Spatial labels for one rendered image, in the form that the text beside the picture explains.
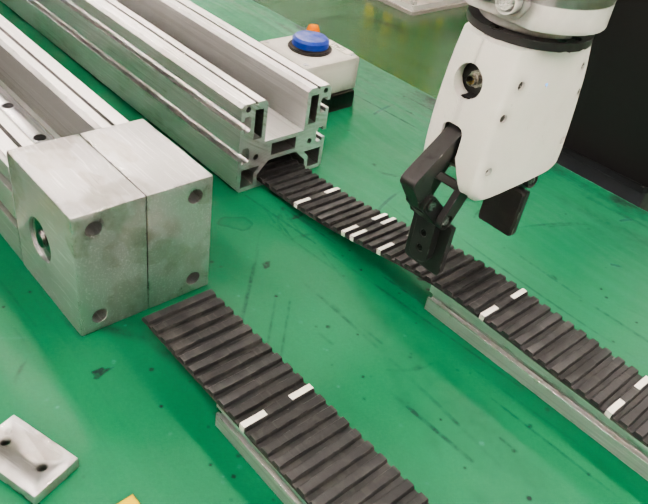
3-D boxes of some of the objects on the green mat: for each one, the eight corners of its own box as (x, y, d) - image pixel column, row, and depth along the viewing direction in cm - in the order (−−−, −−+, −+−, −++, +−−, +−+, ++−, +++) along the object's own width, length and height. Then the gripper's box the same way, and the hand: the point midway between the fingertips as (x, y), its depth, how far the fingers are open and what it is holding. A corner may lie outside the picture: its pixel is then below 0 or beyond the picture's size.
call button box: (352, 107, 80) (362, 53, 76) (286, 125, 74) (292, 68, 70) (307, 79, 84) (313, 27, 80) (241, 94, 78) (245, 39, 75)
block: (235, 273, 54) (243, 166, 48) (81, 337, 46) (69, 219, 41) (171, 215, 59) (171, 111, 53) (22, 264, 51) (5, 150, 46)
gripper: (561, -29, 48) (491, 187, 59) (387, -1, 38) (340, 256, 49) (662, 7, 44) (567, 233, 55) (498, 50, 34) (420, 318, 44)
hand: (465, 230), depth 51 cm, fingers open, 8 cm apart
